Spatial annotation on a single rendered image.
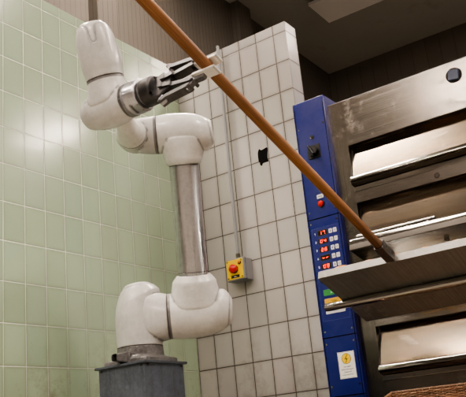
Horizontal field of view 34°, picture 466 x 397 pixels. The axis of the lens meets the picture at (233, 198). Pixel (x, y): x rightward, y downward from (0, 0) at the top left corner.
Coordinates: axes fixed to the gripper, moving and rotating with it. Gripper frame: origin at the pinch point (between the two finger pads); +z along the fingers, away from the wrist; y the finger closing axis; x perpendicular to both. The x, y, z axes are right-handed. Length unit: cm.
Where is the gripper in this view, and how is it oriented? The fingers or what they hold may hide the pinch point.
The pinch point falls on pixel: (207, 67)
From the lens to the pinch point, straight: 189.0
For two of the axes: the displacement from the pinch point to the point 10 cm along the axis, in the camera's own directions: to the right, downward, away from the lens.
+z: 8.1, -2.4, -5.4
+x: -5.8, -5.1, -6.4
